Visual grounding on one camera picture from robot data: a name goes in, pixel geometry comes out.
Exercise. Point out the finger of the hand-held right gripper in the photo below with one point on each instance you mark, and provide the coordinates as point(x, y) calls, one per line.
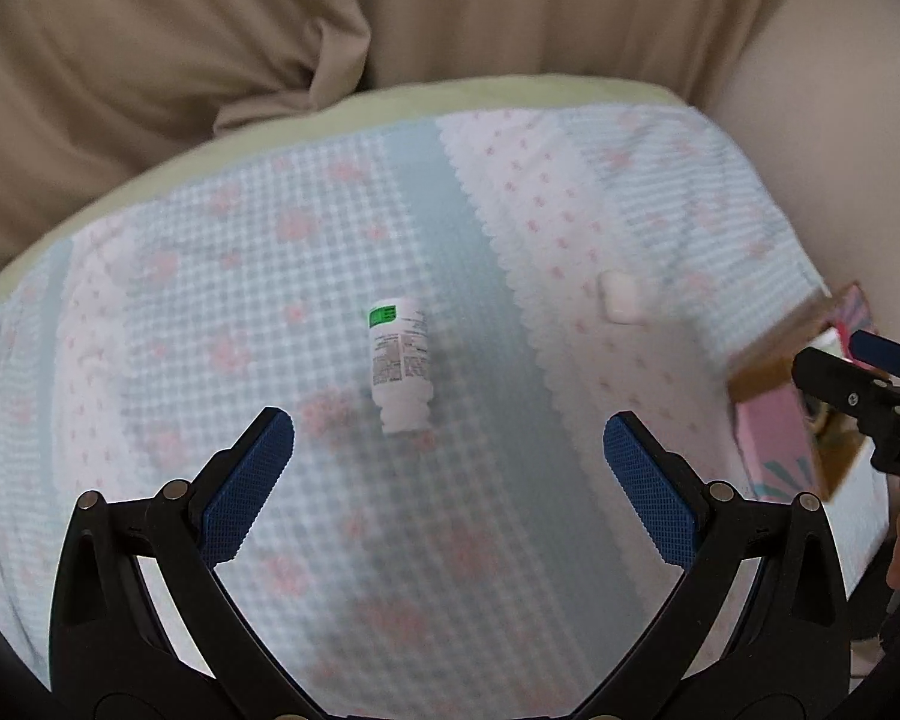
point(832, 379)
point(881, 351)

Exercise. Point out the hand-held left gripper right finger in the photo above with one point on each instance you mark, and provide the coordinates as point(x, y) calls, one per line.
point(649, 495)

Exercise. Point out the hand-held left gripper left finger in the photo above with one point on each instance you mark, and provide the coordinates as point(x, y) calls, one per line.
point(247, 495)

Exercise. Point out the pink printed cardboard box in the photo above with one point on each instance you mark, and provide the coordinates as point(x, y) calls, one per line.
point(776, 420)

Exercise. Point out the white bottle with green label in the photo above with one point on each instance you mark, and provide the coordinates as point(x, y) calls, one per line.
point(399, 367)

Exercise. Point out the white earbuds case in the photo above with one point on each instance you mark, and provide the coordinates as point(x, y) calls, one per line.
point(621, 298)

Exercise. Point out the checked blue pink blanket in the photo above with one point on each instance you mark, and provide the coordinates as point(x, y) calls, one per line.
point(345, 255)

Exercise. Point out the beige curtain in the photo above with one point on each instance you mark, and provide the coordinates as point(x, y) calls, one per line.
point(120, 52)
point(570, 7)

